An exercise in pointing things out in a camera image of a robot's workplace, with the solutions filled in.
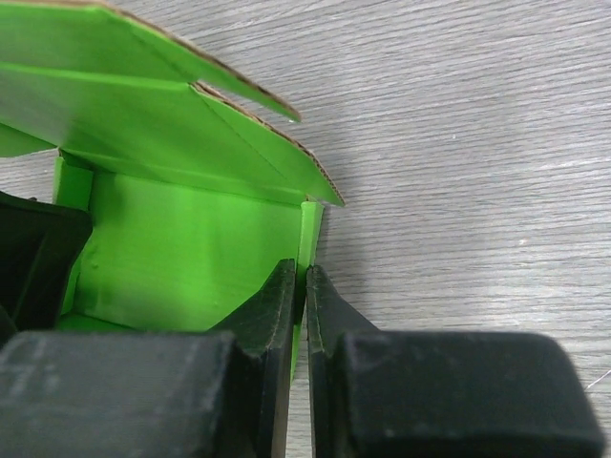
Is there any green paper box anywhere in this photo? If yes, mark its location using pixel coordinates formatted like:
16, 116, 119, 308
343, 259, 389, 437
0, 0, 347, 383

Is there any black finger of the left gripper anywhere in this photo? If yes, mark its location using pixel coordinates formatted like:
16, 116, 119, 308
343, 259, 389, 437
1, 193, 93, 344

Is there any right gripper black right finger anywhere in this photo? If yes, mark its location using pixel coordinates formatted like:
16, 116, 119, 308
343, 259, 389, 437
306, 265, 606, 457

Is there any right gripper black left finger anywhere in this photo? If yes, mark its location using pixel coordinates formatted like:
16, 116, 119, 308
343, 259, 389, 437
1, 260, 296, 457

